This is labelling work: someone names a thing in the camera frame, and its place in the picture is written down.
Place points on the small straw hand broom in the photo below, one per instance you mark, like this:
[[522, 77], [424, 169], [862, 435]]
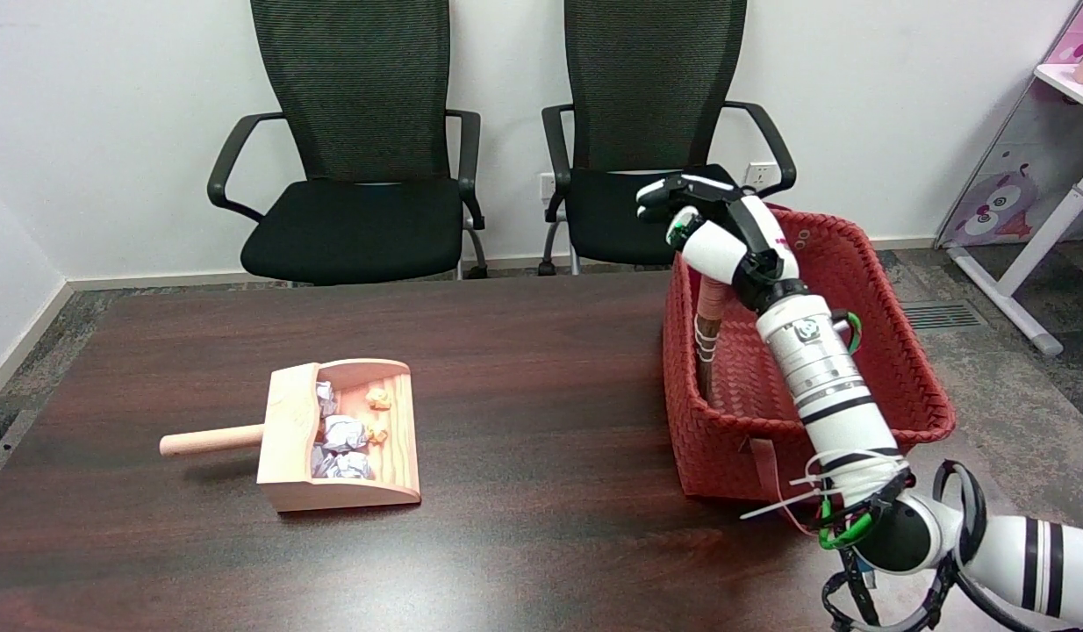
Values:
[[708, 325]]

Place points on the crumpled yellow paper ball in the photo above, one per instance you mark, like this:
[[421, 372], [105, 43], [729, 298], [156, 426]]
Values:
[[378, 434], [379, 399]]

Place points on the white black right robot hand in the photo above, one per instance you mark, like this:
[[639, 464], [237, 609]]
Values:
[[717, 246]]

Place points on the pink cartoon kids shelf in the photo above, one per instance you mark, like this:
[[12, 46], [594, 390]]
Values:
[[1015, 167]]

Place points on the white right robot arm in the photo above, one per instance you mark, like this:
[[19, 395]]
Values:
[[827, 386]]

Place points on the white desk leg frame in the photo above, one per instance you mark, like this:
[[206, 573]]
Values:
[[1046, 241]]

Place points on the white wall outlet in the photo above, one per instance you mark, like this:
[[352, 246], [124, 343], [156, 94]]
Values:
[[548, 186], [760, 174]]

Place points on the large crumpled silver paper ball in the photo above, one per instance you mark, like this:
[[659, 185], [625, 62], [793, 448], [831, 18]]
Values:
[[341, 465]]

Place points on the black mesh office chair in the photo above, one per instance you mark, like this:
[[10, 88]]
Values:
[[647, 88], [357, 219]]

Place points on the medium crumpled silver paper ball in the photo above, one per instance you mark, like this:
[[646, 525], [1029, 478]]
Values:
[[344, 433]]

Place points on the metal floor vent grille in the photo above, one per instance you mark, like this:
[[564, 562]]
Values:
[[943, 315]]

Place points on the red woven basket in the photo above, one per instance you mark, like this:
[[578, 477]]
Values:
[[892, 351]]

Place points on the small crumpled silver paper ball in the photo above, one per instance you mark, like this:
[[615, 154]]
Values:
[[326, 399]]

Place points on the wooden dustpan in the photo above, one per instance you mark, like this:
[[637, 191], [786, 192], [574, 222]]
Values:
[[287, 439]]

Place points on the white zip tie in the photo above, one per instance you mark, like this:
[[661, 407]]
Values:
[[774, 507]]

